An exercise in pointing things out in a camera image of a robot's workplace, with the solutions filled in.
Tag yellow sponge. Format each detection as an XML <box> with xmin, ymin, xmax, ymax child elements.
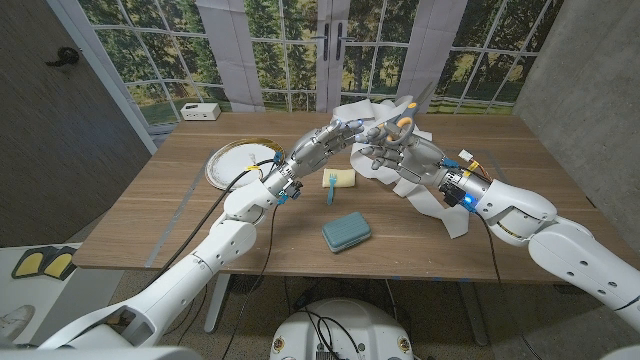
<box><xmin>322</xmin><ymin>167</ymin><xmax>357</xmax><ymax>189</ymax></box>

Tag white receipt paper strip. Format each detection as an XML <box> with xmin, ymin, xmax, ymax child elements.
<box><xmin>332</xmin><ymin>94</ymin><xmax>471</xmax><ymax>240</ymax></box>

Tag printed window backdrop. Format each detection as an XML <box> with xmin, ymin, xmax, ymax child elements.
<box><xmin>47</xmin><ymin>0</ymin><xmax>566</xmax><ymax>151</ymax></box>

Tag black torso cable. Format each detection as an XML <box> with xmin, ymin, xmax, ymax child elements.
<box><xmin>294</xmin><ymin>307</ymin><xmax>364</xmax><ymax>360</ymax></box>

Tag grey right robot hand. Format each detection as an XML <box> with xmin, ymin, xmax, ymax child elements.
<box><xmin>357</xmin><ymin>122</ymin><xmax>455</xmax><ymax>189</ymax></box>

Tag grey orange scissors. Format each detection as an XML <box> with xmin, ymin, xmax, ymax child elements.
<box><xmin>369</xmin><ymin>81</ymin><xmax>437</xmax><ymax>147</ymax></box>

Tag white sneaker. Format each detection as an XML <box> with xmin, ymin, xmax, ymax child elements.
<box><xmin>0</xmin><ymin>304</ymin><xmax>36</xmax><ymax>342</ymax></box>

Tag black door handle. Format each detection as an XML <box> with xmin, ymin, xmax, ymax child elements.
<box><xmin>44</xmin><ymin>46</ymin><xmax>80</xmax><ymax>68</ymax></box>

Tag grey table leg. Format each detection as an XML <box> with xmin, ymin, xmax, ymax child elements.
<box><xmin>457</xmin><ymin>281</ymin><xmax>490</xmax><ymax>347</ymax></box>

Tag white table leg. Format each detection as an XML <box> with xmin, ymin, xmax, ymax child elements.
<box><xmin>203</xmin><ymin>273</ymin><xmax>234</xmax><ymax>334</ymax></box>

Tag teal soapbox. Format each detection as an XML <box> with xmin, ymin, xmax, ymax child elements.
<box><xmin>321</xmin><ymin>210</ymin><xmax>373</xmax><ymax>254</ymax></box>

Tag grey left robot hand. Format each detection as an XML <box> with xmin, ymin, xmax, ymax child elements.
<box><xmin>289</xmin><ymin>118</ymin><xmax>366</xmax><ymax>180</ymax></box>

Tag yellow black foot pad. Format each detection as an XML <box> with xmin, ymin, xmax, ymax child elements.
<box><xmin>42</xmin><ymin>245</ymin><xmax>79</xmax><ymax>281</ymax></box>
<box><xmin>10</xmin><ymin>247</ymin><xmax>59</xmax><ymax>280</ymax></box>

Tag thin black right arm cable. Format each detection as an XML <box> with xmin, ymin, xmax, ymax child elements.
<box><xmin>476</xmin><ymin>211</ymin><xmax>545</xmax><ymax>360</ymax></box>

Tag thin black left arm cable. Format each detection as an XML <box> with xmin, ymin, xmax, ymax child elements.
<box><xmin>218</xmin><ymin>201</ymin><xmax>280</xmax><ymax>360</ymax></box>

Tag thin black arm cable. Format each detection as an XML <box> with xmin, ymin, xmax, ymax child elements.
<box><xmin>476</xmin><ymin>211</ymin><xmax>545</xmax><ymax>360</ymax></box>
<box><xmin>218</xmin><ymin>201</ymin><xmax>280</xmax><ymax>360</ymax></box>

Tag white power box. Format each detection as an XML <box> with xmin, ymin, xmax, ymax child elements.
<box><xmin>179</xmin><ymin>102</ymin><xmax>222</xmax><ymax>122</ymax></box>

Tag white robot torso base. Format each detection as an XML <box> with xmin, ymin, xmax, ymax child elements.
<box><xmin>269</xmin><ymin>298</ymin><xmax>415</xmax><ymax>360</ymax></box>

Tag gold rimmed paper plate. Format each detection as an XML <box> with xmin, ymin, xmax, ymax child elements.
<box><xmin>204</xmin><ymin>138</ymin><xmax>286</xmax><ymax>192</ymax></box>

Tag dark round floor fan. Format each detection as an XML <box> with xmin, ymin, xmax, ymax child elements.
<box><xmin>228</xmin><ymin>273</ymin><xmax>265</xmax><ymax>295</ymax></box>

